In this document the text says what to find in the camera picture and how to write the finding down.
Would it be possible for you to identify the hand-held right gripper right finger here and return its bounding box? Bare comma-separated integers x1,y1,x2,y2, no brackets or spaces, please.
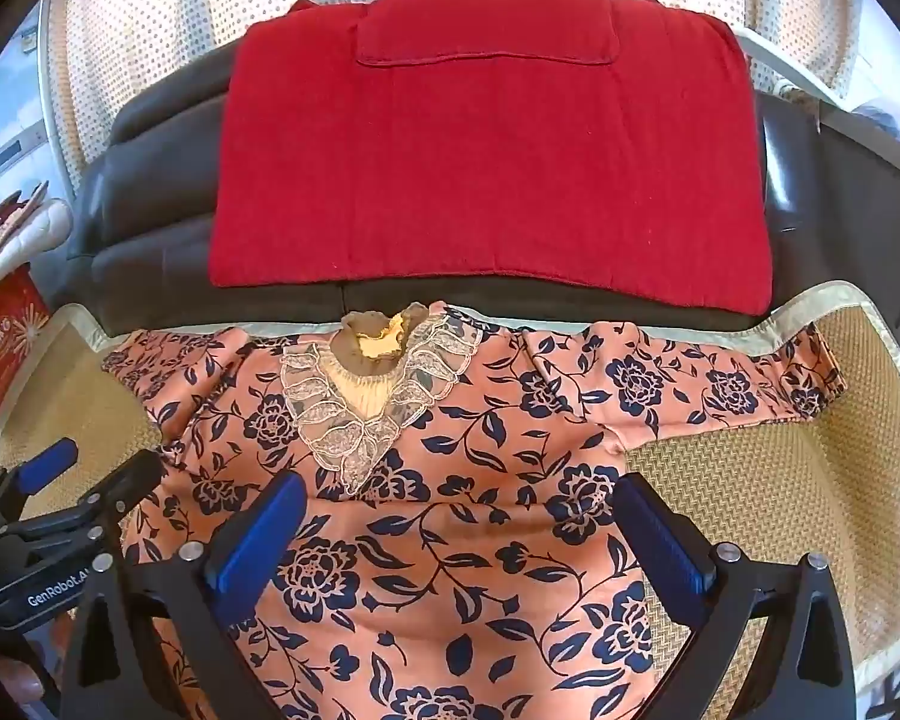
613,471,856,720

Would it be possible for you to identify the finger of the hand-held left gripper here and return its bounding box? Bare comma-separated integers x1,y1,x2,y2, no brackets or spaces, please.
0,451,164,571
0,439,80,541

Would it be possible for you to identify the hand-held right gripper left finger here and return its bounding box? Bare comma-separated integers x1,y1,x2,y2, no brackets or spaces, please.
60,471,308,720

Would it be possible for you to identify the orange floral blouse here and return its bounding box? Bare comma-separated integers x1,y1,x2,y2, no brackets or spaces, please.
101,300,845,720

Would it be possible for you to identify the person's left hand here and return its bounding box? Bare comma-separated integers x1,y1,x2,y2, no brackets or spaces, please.
0,652,50,706

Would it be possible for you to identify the red printed box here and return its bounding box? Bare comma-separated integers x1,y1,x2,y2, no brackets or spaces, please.
0,266,52,421

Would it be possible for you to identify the woven straw mat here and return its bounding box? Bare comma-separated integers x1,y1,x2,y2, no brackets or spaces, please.
0,281,900,713

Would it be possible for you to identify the dark grey sofa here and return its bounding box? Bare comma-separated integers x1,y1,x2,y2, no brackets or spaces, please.
67,11,900,346

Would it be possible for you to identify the red cloth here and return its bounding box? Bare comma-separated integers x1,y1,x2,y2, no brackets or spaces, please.
208,0,773,316

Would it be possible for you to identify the dotted cream curtain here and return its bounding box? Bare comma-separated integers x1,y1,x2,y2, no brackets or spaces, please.
41,0,882,181

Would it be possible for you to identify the white window frame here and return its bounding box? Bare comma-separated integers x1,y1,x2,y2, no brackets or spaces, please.
0,0,65,203

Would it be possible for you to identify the white rail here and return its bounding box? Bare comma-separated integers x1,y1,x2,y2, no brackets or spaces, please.
731,26,900,136

